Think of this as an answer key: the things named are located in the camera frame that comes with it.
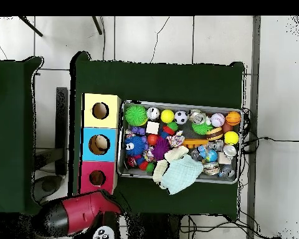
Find orange basketball toy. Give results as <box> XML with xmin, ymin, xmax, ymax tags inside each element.
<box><xmin>225</xmin><ymin>111</ymin><xmax>242</xmax><ymax>127</ymax></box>

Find dark green side table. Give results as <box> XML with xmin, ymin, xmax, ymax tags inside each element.
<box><xmin>0</xmin><ymin>56</ymin><xmax>45</xmax><ymax>215</ymax></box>

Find small silver can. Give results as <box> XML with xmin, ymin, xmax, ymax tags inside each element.
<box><xmin>146</xmin><ymin>106</ymin><xmax>161</xmax><ymax>121</ymax></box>

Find shallow wire mesh bin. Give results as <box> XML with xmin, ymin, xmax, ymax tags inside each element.
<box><xmin>117</xmin><ymin>101</ymin><xmax>242</xmax><ymax>185</ymax></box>

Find orange plastic block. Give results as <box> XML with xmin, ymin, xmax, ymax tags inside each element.
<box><xmin>183</xmin><ymin>138</ymin><xmax>210</xmax><ymax>149</ymax></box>

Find wooden box three holes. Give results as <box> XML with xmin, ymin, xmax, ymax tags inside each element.
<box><xmin>79</xmin><ymin>93</ymin><xmax>122</xmax><ymax>196</ymax></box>

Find white baseball toy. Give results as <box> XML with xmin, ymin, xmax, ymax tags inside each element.
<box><xmin>211</xmin><ymin>113</ymin><xmax>226</xmax><ymax>128</ymax></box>

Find black flat panel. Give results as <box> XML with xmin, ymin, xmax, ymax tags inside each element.
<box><xmin>55</xmin><ymin>87</ymin><xmax>69</xmax><ymax>176</ymax></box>

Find black white soccer ball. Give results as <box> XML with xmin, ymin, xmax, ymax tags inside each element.
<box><xmin>174</xmin><ymin>110</ymin><xmax>189</xmax><ymax>125</ymax></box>

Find pale wooden cube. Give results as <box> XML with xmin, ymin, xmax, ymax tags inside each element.
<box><xmin>146</xmin><ymin>121</ymin><xmax>161</xmax><ymax>135</ymax></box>

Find mint green cloth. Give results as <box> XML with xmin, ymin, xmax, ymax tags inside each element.
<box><xmin>159</xmin><ymin>156</ymin><xmax>205</xmax><ymax>195</ymax></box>

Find dark blue spiky ball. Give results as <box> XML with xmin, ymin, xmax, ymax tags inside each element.
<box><xmin>123</xmin><ymin>136</ymin><xmax>147</xmax><ymax>157</ymax></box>

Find yellow ball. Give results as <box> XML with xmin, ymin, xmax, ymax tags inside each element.
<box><xmin>161</xmin><ymin>109</ymin><xmax>175</xmax><ymax>124</ymax></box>
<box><xmin>224</xmin><ymin>131</ymin><xmax>240</xmax><ymax>146</ymax></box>

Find black tripod leg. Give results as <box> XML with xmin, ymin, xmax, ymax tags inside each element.
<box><xmin>92</xmin><ymin>16</ymin><xmax>103</xmax><ymax>35</ymax></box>
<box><xmin>18</xmin><ymin>16</ymin><xmax>43</xmax><ymax>37</ymax></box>

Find plain green spiky ball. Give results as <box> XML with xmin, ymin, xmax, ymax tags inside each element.
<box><xmin>124</xmin><ymin>104</ymin><xmax>149</xmax><ymax>128</ymax></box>

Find colourful patterned cloth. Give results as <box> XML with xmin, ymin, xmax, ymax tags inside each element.
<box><xmin>166</xmin><ymin>133</ymin><xmax>185</xmax><ymax>149</ymax></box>

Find purple spiky toy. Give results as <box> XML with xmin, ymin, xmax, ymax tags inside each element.
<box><xmin>151</xmin><ymin>137</ymin><xmax>172</xmax><ymax>161</ymax></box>

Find blue globe ball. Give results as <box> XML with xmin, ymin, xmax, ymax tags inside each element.
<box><xmin>203</xmin><ymin>149</ymin><xmax>219</xmax><ymax>164</ymax></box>

